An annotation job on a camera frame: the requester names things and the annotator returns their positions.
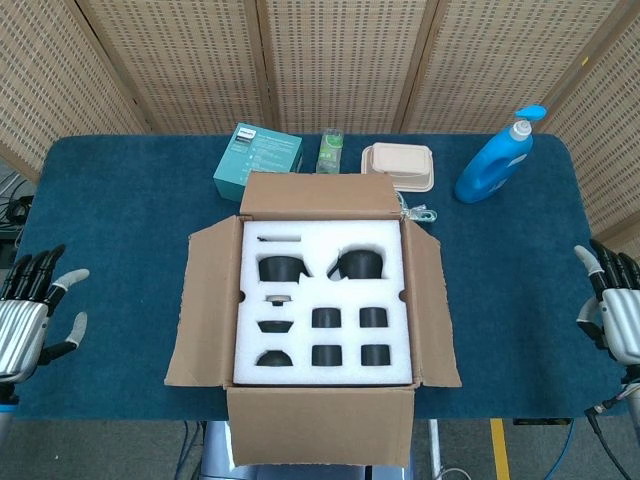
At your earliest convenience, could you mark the black teapot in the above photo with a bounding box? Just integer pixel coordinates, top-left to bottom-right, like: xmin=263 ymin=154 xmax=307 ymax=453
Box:
xmin=327 ymin=244 xmax=386 ymax=280

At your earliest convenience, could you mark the teal product box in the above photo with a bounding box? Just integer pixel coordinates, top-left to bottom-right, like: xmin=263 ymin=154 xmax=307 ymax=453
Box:
xmin=212 ymin=122 xmax=304 ymax=203

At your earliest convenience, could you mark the wicker folding screen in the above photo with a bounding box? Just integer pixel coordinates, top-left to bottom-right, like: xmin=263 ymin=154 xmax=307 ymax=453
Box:
xmin=0 ymin=0 xmax=640 ymax=261

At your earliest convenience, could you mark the black pitcher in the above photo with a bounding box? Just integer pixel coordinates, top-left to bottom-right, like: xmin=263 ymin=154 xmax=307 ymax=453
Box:
xmin=257 ymin=254 xmax=312 ymax=283

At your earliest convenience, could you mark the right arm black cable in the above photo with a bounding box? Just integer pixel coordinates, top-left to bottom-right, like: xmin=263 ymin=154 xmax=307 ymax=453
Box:
xmin=584 ymin=394 xmax=640 ymax=480

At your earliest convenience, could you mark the white table leg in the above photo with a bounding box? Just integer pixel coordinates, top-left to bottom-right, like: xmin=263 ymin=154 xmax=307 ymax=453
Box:
xmin=428 ymin=418 xmax=442 ymax=480

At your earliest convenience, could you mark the black tea cup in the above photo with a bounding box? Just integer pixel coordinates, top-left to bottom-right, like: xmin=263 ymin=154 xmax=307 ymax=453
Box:
xmin=311 ymin=307 xmax=343 ymax=329
xmin=358 ymin=306 xmax=390 ymax=329
xmin=311 ymin=344 xmax=345 ymax=367
xmin=359 ymin=343 xmax=392 ymax=367

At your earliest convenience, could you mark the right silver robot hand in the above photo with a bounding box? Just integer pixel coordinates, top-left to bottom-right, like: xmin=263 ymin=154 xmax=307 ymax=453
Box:
xmin=573 ymin=238 xmax=640 ymax=366

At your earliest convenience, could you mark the black cable bundle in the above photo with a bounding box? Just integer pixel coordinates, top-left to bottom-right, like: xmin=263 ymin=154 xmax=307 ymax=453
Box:
xmin=0 ymin=169 xmax=36 ymax=266

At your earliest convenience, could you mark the clear bottle green label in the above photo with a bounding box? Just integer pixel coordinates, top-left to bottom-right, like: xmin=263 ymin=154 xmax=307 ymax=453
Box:
xmin=315 ymin=128 xmax=345 ymax=175

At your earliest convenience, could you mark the white foam insert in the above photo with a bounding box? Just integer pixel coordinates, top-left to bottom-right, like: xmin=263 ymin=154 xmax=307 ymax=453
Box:
xmin=232 ymin=219 xmax=416 ymax=387

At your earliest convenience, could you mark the brown cardboard box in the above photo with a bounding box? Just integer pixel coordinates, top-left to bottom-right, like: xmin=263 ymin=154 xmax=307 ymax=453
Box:
xmin=163 ymin=171 xmax=463 ymax=469

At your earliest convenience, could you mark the blue detergent pump bottle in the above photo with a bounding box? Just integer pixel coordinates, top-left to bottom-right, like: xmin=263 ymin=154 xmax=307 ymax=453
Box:
xmin=453 ymin=103 xmax=547 ymax=204

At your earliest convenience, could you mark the black domed lid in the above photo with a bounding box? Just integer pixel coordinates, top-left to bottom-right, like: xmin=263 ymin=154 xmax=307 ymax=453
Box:
xmin=256 ymin=350 xmax=294 ymax=369

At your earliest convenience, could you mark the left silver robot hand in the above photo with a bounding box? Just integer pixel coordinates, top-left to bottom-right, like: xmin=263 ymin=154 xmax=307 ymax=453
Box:
xmin=0 ymin=243 xmax=91 ymax=384

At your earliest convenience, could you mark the beige lidded food container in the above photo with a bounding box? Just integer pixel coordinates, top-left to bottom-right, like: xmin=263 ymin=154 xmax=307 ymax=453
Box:
xmin=360 ymin=142 xmax=435 ymax=193

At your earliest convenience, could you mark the clear plastic bag packet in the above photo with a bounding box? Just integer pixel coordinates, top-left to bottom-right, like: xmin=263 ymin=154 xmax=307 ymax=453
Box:
xmin=397 ymin=192 xmax=440 ymax=223

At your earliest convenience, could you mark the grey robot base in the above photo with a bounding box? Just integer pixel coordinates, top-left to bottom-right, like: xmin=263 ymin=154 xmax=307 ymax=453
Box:
xmin=199 ymin=419 xmax=416 ymax=480

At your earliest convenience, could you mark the blue carpet table cover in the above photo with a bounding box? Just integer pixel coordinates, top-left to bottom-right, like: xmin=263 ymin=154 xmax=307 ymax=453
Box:
xmin=0 ymin=133 xmax=635 ymax=422

